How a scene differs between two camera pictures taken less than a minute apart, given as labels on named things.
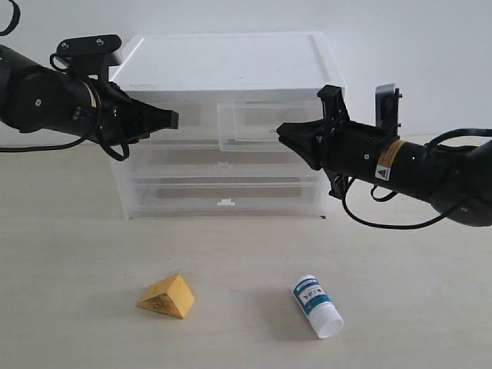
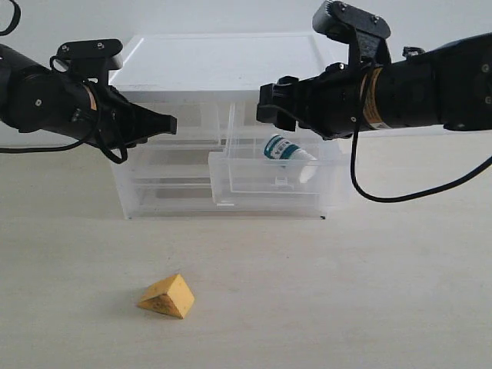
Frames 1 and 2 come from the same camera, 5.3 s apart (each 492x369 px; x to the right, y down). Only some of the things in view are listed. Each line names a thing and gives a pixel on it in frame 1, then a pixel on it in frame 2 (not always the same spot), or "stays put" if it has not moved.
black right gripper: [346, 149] to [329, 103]
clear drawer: [198, 120] stays put
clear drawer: [251, 126] to [242, 176]
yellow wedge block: [171, 295] stays put
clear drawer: [218, 198] stays put
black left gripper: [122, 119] stays put
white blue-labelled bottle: [318, 306] to [280, 147]
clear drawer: [212, 164] stays put
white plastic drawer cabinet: [225, 160] stays put
